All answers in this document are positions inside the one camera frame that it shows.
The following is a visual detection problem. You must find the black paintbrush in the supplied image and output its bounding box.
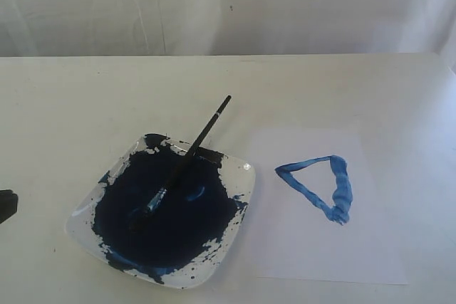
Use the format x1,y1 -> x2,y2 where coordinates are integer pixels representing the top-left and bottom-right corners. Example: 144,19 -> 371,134
129,95 -> 232,232

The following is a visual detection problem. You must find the white square paint plate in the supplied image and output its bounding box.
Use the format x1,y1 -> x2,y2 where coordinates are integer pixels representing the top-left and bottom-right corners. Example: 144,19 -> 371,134
65,133 -> 256,289

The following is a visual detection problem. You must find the white paper sheet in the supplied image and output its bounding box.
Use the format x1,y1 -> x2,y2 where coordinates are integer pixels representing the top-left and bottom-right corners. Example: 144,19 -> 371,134
245,128 -> 407,285

